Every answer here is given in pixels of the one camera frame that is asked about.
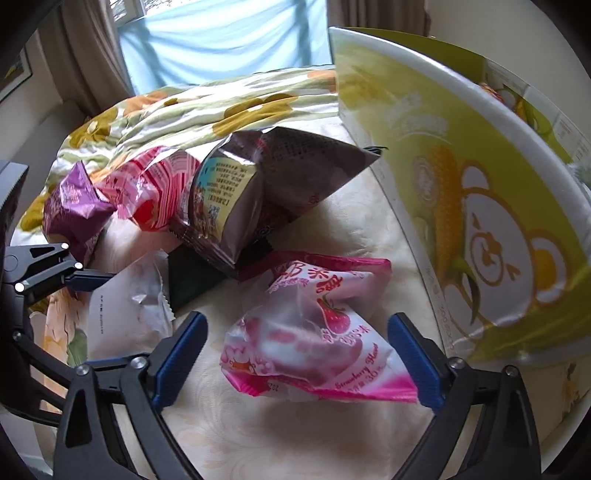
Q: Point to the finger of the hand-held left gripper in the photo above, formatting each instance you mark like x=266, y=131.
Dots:
x=92, y=280
x=37, y=355

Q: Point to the pink striped snack packet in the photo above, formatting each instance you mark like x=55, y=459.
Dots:
x=152, y=189

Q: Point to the yellow green cardboard box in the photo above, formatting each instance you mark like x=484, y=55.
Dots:
x=461, y=184

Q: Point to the brown curtain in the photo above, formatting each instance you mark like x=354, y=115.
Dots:
x=87, y=50
x=374, y=18

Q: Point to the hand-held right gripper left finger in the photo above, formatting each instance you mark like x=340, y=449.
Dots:
x=180, y=355

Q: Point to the light blue cloth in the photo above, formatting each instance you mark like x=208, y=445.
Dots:
x=221, y=41

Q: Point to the pink strawberry snack packet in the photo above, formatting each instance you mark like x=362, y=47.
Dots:
x=314, y=341

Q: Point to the floral blanket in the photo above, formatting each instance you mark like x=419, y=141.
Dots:
x=207, y=101

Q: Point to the purple snack packet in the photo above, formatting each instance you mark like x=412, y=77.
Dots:
x=76, y=207

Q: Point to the clear white snack packet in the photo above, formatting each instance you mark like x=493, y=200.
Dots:
x=129, y=314

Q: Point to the grey bed headboard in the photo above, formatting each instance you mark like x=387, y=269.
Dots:
x=46, y=138

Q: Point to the window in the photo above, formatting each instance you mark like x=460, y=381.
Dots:
x=138, y=9

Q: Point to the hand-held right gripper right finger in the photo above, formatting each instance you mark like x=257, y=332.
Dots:
x=415, y=360

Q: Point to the framed wall picture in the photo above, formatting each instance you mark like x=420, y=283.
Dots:
x=16, y=74

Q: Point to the brown snack packet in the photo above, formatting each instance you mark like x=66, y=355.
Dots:
x=258, y=194

